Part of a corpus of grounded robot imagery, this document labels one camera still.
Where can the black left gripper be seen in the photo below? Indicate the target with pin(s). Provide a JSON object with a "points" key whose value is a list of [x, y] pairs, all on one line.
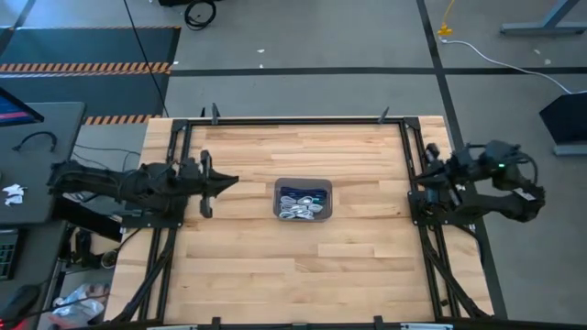
{"points": [[206, 201]]}

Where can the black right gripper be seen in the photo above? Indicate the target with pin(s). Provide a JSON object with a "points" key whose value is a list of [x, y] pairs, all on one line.
{"points": [[451, 181]]}

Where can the clear grey plastic bin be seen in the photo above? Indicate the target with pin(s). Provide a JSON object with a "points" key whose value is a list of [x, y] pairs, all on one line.
{"points": [[302, 182]]}

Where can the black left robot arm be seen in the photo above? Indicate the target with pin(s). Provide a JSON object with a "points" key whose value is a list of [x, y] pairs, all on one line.
{"points": [[114, 183]]}

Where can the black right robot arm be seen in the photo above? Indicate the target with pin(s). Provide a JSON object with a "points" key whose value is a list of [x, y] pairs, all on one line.
{"points": [[518, 201]]}

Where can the round cup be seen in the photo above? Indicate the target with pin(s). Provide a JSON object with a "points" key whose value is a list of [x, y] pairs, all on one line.
{"points": [[110, 259]]}

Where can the grey metal stand base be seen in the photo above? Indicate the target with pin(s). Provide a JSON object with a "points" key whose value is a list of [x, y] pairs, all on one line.
{"points": [[568, 150]]}

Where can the black angled box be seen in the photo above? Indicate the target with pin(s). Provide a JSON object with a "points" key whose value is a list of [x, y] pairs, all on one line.
{"points": [[566, 119]]}

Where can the clear plastic bag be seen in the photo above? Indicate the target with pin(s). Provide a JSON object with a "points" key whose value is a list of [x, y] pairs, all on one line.
{"points": [[80, 302]]}

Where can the dark grey desk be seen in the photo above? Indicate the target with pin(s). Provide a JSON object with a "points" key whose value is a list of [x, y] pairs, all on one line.
{"points": [[36, 256], [41, 137]]}

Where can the grey metal desk leg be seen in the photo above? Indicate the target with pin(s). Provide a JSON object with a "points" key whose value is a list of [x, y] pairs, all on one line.
{"points": [[541, 29]]}

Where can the white crumpled paper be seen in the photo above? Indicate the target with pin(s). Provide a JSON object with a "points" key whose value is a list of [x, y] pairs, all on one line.
{"points": [[13, 192]]}

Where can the black computer monitor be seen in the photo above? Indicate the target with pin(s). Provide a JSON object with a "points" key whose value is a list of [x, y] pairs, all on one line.
{"points": [[14, 110]]}

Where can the black keyboard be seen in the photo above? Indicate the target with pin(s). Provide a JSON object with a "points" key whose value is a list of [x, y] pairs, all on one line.
{"points": [[7, 254]]}

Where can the black computer mouse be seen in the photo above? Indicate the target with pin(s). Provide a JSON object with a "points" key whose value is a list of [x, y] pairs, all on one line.
{"points": [[18, 302]]}

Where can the silver aluminium bracket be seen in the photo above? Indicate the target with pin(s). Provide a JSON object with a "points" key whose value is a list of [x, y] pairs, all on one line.
{"points": [[172, 327], [426, 326]]}

